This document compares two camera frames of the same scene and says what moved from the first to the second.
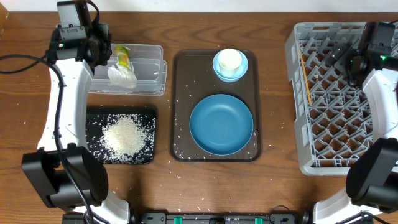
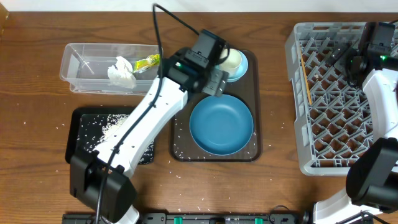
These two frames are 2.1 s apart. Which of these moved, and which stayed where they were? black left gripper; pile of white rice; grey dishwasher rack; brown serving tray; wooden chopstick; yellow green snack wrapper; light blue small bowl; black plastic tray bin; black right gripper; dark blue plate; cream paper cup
Moved: pile of white rice; yellow green snack wrapper; black left gripper; black plastic tray bin
Stayed: light blue small bowl; grey dishwasher rack; dark blue plate; wooden chopstick; black right gripper; cream paper cup; brown serving tray
